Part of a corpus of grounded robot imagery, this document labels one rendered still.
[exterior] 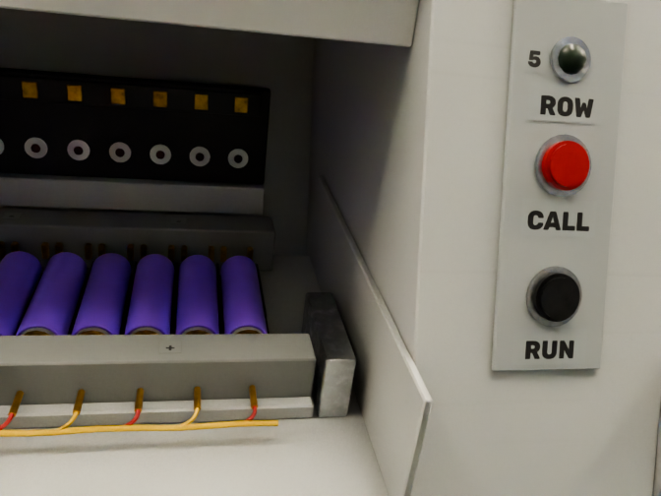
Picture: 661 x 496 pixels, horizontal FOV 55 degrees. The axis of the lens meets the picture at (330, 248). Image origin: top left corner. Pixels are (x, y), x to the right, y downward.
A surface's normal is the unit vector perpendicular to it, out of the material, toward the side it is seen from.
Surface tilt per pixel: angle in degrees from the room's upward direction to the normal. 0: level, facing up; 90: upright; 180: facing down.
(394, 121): 90
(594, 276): 90
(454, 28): 90
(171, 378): 112
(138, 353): 22
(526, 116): 90
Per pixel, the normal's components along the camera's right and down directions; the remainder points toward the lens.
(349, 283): -0.98, -0.02
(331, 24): 0.18, 0.45
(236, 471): 0.11, -0.89
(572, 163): 0.21, 0.09
